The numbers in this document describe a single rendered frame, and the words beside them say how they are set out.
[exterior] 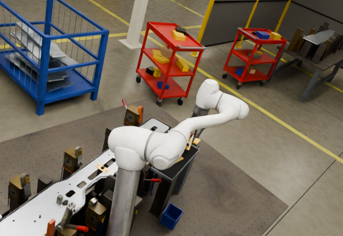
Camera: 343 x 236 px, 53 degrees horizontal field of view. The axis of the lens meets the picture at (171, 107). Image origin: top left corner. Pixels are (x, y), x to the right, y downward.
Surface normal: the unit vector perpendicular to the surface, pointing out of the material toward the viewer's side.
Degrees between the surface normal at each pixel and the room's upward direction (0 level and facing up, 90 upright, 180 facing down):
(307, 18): 90
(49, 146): 0
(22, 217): 0
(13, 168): 0
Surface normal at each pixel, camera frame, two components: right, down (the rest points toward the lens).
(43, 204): 0.27, -0.82
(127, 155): -0.32, 0.14
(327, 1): -0.66, 0.23
